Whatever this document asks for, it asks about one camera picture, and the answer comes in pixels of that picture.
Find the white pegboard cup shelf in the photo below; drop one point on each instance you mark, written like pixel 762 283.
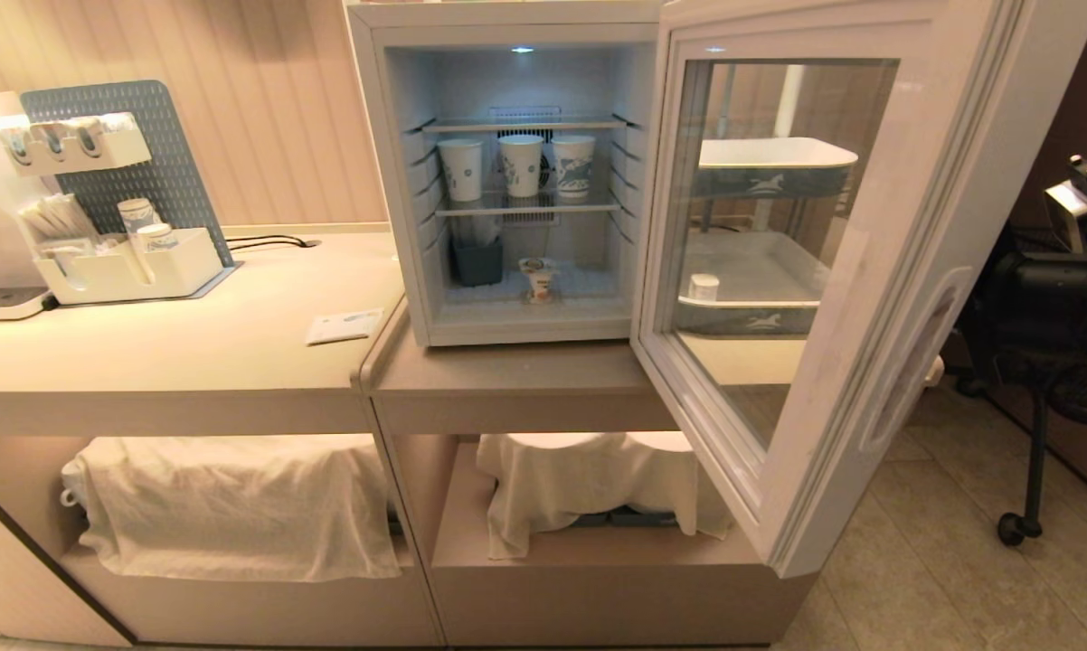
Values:
pixel 73 155

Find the white glass fridge door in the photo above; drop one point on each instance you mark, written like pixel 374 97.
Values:
pixel 878 298

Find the pale sachet bundle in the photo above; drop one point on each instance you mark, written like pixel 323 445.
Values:
pixel 55 217

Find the glass fridge shelf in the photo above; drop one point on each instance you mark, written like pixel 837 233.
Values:
pixel 525 125
pixel 530 205

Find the grey pegboard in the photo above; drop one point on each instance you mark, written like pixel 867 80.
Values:
pixel 177 154

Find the white paper cup green logo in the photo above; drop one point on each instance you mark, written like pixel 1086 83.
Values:
pixel 520 167
pixel 461 172

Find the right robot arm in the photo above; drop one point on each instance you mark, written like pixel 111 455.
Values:
pixel 1041 294

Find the small white cloth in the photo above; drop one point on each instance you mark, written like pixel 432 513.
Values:
pixel 580 475

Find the white organizer tray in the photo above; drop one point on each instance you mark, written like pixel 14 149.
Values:
pixel 146 271

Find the small white printed jar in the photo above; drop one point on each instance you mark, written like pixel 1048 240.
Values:
pixel 156 237
pixel 135 215

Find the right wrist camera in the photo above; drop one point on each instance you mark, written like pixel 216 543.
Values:
pixel 1082 206

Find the white paper card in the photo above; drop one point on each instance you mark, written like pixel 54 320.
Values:
pixel 345 326

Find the dark grey plastic bin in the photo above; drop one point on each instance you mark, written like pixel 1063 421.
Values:
pixel 477 267

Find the small white tub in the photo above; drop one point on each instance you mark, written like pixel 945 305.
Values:
pixel 704 287

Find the white mini fridge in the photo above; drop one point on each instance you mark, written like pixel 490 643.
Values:
pixel 399 271

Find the wide beige counter cabinet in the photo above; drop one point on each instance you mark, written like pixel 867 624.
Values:
pixel 191 362

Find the large white cloth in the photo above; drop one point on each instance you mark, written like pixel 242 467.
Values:
pixel 236 506

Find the white paper cup blue print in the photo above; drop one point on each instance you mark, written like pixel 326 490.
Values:
pixel 573 167

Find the narrow beige counter cabinet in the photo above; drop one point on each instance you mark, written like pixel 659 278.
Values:
pixel 525 384

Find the small yogurt cup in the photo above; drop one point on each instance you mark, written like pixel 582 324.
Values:
pixel 538 280

